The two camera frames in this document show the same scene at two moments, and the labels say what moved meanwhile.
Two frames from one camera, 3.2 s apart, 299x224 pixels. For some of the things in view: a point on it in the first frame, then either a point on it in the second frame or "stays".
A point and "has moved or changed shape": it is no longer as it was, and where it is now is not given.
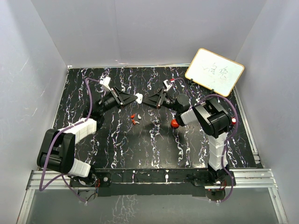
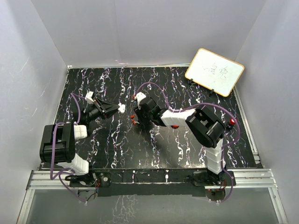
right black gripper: (153, 100) to (139, 113)
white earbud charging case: (139, 97) has moved or changed shape
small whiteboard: (214, 72) stays
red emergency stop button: (233, 120) stays
